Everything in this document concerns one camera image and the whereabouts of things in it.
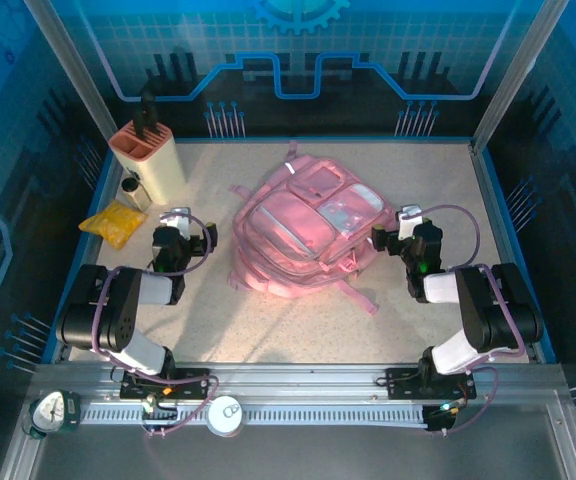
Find pink student backpack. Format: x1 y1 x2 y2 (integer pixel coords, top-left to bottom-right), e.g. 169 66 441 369
226 140 400 316

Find small bottle black cap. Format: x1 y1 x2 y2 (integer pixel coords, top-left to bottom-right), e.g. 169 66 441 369
120 175 153 211

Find yellow snack packet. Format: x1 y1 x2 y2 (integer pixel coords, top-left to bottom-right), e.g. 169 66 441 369
77 200 149 251

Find beige knife block pink rim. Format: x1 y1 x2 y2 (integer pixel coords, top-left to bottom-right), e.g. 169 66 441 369
107 122 188 206

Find aluminium front beam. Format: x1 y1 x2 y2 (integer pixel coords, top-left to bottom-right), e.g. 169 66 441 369
31 362 567 404

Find green round dial gauge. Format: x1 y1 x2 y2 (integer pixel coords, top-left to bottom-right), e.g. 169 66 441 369
26 389 83 442

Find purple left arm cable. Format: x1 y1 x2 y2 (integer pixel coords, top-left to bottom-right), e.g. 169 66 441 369
90 212 220 439

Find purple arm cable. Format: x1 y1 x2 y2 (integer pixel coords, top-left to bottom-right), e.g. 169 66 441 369
412 203 528 437
90 212 220 439

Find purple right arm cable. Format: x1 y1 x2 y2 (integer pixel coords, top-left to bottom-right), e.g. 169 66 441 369
412 203 528 437

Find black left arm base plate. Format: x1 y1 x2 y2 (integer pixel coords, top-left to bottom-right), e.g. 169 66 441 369
119 367 212 401

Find black utensil handles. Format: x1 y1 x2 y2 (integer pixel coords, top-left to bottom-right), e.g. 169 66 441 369
135 92 162 139

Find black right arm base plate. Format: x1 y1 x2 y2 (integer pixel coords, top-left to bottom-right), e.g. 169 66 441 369
385 367 478 401

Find slotted grey cable duct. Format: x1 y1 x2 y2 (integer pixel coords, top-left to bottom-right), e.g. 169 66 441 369
80 403 429 427

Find aluminium frame post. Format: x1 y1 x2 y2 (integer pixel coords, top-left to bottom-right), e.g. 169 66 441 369
22 0 119 146
471 0 572 151

